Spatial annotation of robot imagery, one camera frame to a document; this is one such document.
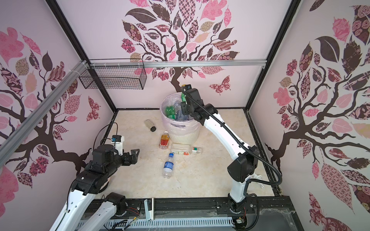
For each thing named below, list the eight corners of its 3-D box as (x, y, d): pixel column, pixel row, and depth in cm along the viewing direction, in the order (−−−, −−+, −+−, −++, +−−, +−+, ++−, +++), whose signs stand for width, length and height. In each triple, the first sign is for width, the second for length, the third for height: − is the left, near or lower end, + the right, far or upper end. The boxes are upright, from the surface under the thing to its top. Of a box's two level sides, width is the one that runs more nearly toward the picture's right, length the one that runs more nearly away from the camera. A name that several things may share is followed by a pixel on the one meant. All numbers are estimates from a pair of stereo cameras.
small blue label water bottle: (162, 177, 86) (161, 174, 82) (169, 155, 95) (168, 152, 91) (170, 178, 85) (169, 176, 81) (176, 156, 94) (175, 153, 91)
